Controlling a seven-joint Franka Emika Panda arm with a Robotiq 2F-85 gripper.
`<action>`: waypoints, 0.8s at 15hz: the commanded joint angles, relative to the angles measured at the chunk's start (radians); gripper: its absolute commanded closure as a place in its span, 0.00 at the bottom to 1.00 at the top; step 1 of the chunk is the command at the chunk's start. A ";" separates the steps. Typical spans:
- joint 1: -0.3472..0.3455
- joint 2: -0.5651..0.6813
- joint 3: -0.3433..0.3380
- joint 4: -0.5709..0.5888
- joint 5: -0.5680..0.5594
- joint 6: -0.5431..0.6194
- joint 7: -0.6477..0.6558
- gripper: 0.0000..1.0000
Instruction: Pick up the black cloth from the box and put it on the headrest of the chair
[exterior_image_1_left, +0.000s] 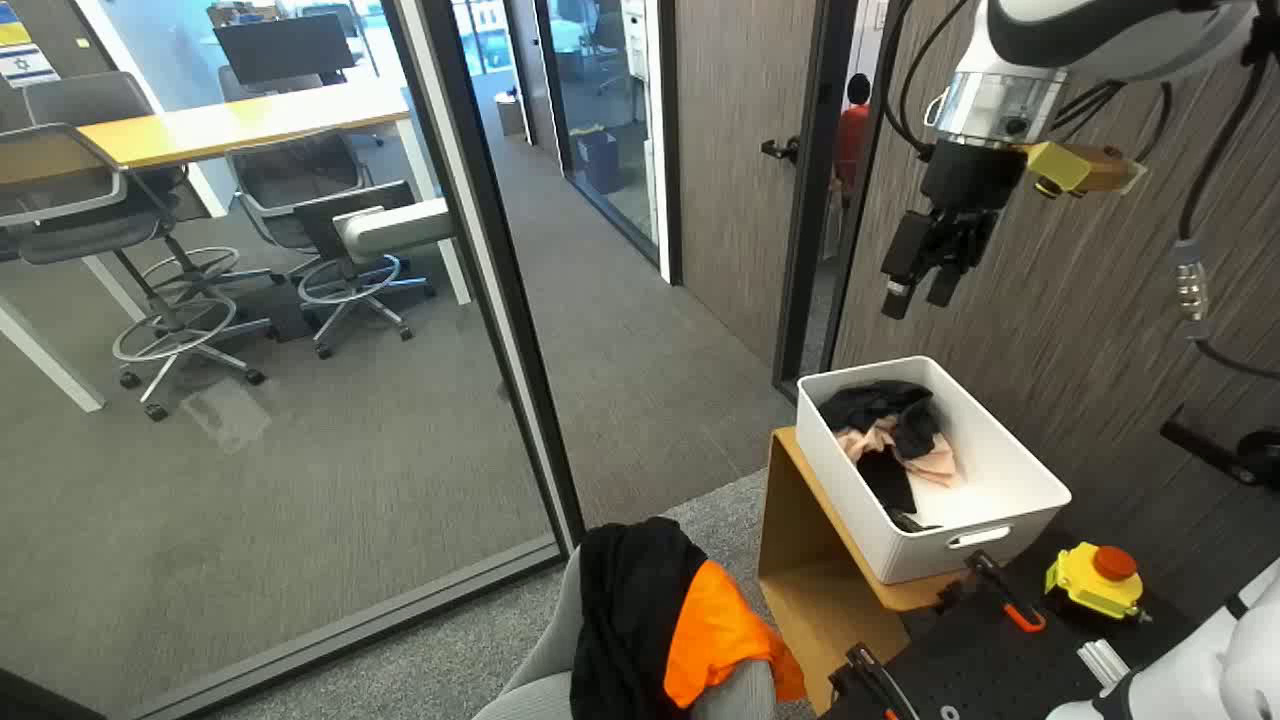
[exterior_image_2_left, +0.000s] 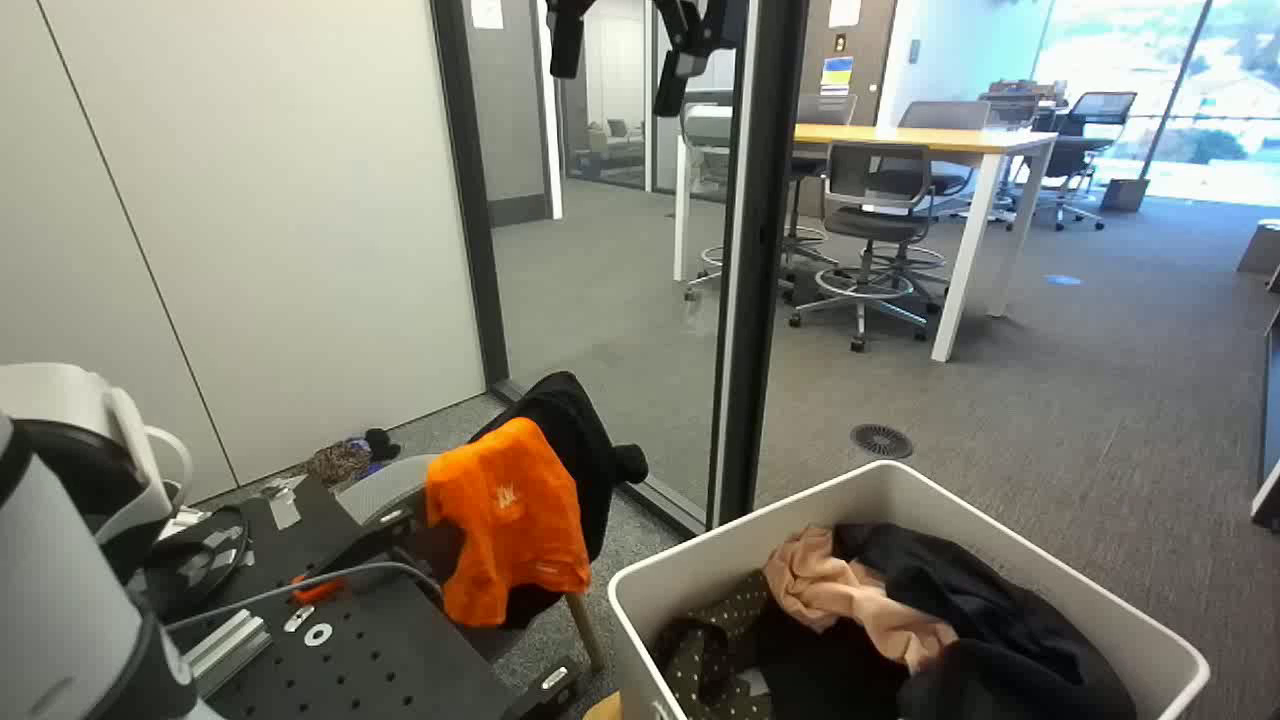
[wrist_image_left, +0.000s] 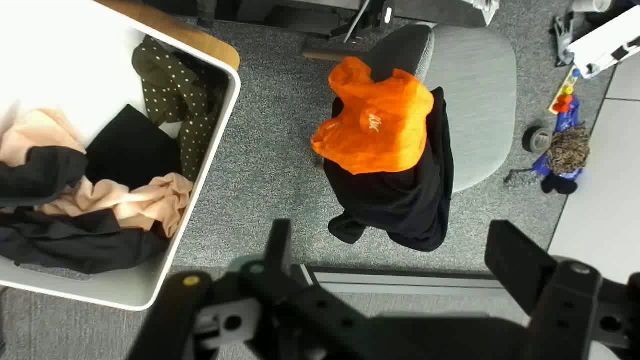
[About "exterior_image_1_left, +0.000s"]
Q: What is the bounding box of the grey office stool chair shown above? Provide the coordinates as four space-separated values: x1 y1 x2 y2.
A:
0 74 276 425

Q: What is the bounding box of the floor outlet cover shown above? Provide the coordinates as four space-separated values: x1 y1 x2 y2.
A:
175 378 276 452

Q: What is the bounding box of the pink cloth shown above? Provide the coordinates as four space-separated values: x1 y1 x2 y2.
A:
830 413 968 492

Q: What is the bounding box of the orange handled bar clamp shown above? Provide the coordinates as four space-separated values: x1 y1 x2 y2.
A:
937 553 1050 640

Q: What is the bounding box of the black office stool chair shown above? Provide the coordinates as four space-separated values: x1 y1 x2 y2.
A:
214 131 464 363

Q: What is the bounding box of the black garment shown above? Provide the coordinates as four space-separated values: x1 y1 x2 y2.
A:
567 515 712 720

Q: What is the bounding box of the brown wooden door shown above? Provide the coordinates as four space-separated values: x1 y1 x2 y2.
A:
670 0 822 367

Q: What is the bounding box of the brown desk with white legs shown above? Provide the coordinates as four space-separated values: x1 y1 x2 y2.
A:
0 126 123 416

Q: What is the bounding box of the yellow emergency stop button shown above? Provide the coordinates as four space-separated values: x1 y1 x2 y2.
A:
1039 539 1150 624

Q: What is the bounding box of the black glass wall frame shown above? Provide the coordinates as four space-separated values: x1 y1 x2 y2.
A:
123 0 592 720

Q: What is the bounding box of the white plastic box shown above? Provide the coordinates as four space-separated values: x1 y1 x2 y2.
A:
790 354 1075 587

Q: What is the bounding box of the wall poster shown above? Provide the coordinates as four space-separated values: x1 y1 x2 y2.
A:
0 0 59 94

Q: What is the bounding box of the dark patterned cloth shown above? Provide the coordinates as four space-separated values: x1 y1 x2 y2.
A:
854 446 931 536

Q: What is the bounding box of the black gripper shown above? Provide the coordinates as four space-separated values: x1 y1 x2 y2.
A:
881 140 1033 320

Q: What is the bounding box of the black door frame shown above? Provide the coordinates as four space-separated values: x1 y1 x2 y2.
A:
770 0 884 394

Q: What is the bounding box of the short aluminium bar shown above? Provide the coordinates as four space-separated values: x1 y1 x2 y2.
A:
1071 635 1136 694

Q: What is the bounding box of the black cloth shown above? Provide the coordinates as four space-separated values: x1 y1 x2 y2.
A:
816 378 953 465

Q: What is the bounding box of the black orange bar clamp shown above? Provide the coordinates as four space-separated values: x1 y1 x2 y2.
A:
822 640 926 720

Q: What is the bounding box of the grey trash can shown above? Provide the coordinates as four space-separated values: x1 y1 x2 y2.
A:
490 87 528 143

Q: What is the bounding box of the red fire extinguisher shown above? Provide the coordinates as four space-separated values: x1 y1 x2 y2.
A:
830 74 881 203

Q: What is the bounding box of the wooden top office desk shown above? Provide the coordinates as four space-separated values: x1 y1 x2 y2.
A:
76 81 470 312

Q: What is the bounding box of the orange cloth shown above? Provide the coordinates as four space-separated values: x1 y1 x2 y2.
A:
658 558 812 712

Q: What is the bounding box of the wooden stand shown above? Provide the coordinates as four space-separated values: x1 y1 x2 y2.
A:
754 425 962 716

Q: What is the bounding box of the black monitor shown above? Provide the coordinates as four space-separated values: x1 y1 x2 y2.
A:
207 6 361 94

